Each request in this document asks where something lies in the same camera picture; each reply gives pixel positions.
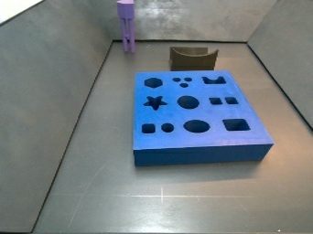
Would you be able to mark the blue shape sorter board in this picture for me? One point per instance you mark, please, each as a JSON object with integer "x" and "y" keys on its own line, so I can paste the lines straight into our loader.
{"x": 194, "y": 119}

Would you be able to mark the dark olive curved block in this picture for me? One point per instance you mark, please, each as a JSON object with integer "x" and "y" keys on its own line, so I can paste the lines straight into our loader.
{"x": 189, "y": 58}

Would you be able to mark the purple three prong object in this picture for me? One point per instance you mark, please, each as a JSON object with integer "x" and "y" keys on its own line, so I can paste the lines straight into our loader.
{"x": 126, "y": 12}

